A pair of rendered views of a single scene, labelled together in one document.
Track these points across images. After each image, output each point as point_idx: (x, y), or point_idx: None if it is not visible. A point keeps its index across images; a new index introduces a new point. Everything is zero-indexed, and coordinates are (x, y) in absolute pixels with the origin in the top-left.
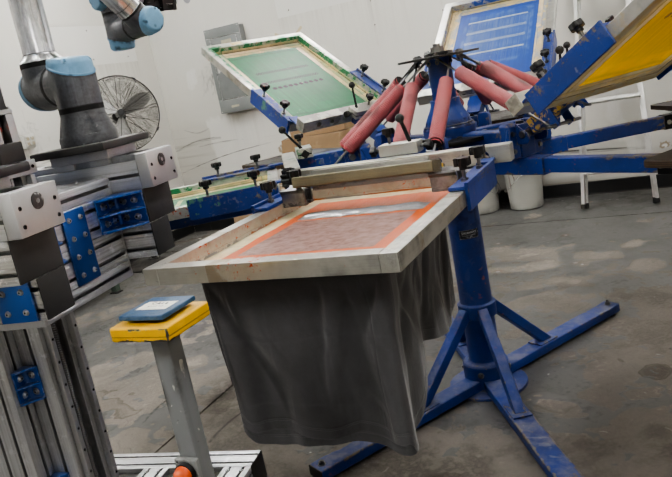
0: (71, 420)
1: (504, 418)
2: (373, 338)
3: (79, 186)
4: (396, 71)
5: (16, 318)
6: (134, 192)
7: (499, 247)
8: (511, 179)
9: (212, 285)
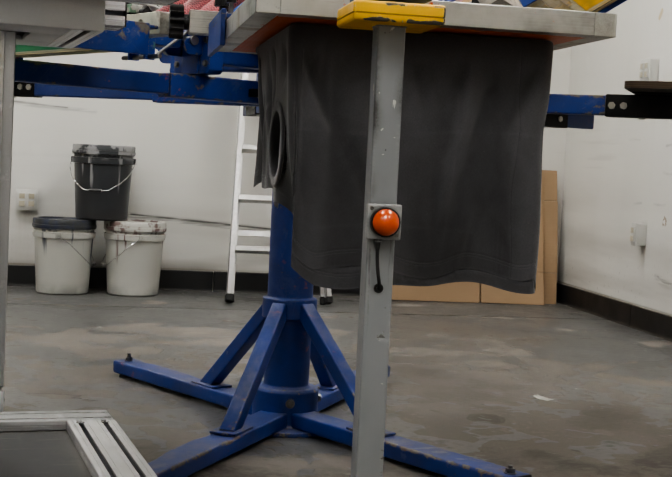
0: (4, 227)
1: (343, 448)
2: (517, 138)
3: None
4: None
5: None
6: None
7: (138, 324)
8: (121, 244)
9: (312, 44)
